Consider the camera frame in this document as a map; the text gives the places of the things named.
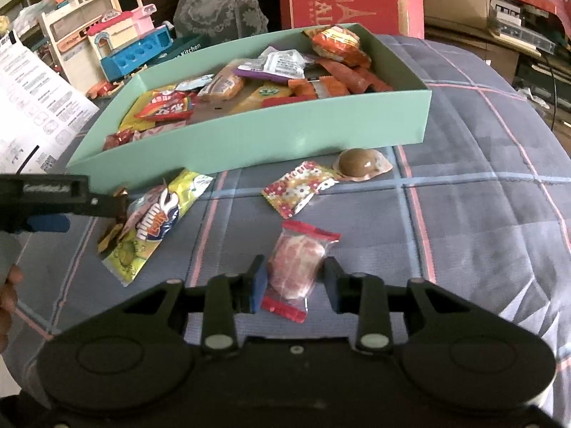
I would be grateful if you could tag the red clear candy packet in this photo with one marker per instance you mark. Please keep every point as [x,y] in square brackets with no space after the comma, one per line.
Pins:
[118,139]

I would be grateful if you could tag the cluttered shelf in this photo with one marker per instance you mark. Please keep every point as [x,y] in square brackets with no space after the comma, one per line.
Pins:
[522,31]

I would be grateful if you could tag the orange white cracker packet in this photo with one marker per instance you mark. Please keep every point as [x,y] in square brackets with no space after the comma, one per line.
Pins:
[329,85]

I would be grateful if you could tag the grey plaid blanket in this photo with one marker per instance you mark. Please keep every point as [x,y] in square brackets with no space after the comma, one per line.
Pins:
[468,187]

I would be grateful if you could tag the purple snack packet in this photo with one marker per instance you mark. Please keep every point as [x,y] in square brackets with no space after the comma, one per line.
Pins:
[263,74]

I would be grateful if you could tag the small white teal packet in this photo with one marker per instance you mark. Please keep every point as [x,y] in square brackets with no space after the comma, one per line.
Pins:
[194,83]

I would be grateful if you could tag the white instruction sheet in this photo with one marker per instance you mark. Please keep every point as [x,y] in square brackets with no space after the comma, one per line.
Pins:
[35,111]

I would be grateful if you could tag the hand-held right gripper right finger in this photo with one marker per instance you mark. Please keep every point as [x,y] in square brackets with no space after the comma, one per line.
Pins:
[333,285]

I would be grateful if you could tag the teal cardboard box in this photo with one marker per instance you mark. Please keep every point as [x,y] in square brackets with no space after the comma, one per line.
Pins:
[267,138]

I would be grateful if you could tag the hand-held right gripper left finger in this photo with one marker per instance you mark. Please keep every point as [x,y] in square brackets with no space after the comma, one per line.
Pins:
[258,290]

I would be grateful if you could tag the white foil snack packet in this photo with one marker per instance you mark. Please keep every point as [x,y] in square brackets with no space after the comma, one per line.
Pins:
[281,60]

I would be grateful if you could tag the floral candy packet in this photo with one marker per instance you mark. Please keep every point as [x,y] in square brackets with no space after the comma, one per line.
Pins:
[294,189]

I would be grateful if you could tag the brown jelly cup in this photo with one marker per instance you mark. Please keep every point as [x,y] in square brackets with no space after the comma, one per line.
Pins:
[359,162]

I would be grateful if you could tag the red rainbow candy packet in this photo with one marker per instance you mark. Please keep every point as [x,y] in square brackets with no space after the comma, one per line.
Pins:
[167,106]

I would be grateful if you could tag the clear wrapped bread packet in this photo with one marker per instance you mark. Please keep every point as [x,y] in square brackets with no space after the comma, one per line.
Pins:
[221,85]

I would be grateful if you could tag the yellow snack bar packet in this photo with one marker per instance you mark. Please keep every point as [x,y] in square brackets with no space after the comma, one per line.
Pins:
[263,98]

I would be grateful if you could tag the pastel toy kitchen playset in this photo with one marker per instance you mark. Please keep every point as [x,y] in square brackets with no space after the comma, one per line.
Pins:
[76,40]

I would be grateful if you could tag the small red toy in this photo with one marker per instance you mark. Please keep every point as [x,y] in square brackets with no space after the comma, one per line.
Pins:
[100,90]

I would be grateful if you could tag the red snack packet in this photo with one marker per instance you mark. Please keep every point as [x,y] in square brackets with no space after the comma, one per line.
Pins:
[281,101]

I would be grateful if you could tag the large orange snack bag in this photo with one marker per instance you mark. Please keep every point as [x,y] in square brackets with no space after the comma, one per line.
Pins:
[352,78]

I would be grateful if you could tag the teal toy packaging box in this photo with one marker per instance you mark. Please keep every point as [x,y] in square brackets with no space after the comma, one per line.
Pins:
[187,49]

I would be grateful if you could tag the gold candy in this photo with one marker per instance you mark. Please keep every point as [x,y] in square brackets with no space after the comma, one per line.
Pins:
[109,234]

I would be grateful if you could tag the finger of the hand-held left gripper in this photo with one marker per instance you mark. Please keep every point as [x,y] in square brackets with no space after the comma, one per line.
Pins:
[47,224]
[105,203]

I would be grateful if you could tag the pink patterned white packet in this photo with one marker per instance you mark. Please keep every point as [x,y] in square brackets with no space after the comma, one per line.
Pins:
[158,133]

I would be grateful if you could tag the small orange snack packet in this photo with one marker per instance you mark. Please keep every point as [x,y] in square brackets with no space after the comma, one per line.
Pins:
[303,88]

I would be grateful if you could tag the person's left hand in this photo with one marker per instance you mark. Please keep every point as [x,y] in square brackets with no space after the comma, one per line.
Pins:
[6,312]

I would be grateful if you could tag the clear red-edged candy packet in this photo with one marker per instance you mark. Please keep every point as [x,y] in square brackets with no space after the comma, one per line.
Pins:
[296,267]

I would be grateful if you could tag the grey lace cloth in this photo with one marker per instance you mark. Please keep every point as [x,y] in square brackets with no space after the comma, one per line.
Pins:
[214,4]

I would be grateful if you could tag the yellow green snack packet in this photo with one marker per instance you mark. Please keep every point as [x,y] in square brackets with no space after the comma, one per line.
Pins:
[147,227]

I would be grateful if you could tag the orange crinkled snack packet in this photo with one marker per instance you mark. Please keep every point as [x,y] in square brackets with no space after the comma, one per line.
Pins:
[339,44]

